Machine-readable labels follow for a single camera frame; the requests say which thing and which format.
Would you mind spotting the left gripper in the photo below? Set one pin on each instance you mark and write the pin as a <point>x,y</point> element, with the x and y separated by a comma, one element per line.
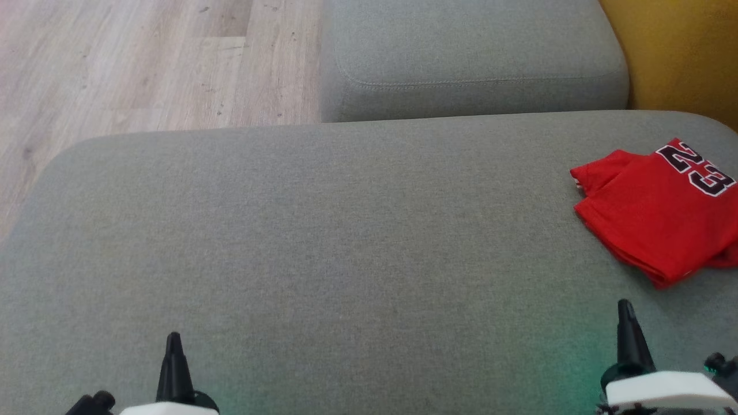
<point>167,409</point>

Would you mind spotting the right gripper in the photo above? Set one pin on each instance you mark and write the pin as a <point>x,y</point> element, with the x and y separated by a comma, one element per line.
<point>663,389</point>

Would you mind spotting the red white basketball jersey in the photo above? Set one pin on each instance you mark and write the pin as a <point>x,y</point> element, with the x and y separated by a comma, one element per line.
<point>651,219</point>

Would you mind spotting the large grey sofa seat cushion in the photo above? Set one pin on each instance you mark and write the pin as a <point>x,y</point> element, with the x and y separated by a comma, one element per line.
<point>346,230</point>

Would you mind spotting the yellow sofa backrest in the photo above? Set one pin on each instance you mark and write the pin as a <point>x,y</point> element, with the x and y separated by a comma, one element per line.
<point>686,52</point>

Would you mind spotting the grey sofa cushion with seam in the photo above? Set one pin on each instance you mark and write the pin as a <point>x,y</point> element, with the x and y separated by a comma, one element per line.
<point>461,46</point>

